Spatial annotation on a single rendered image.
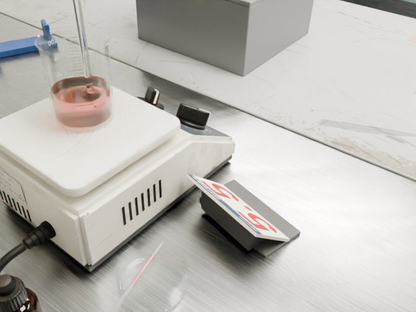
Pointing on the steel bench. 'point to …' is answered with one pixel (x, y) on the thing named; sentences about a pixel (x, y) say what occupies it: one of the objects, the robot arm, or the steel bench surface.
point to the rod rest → (18, 46)
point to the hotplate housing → (111, 197)
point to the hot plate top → (84, 142)
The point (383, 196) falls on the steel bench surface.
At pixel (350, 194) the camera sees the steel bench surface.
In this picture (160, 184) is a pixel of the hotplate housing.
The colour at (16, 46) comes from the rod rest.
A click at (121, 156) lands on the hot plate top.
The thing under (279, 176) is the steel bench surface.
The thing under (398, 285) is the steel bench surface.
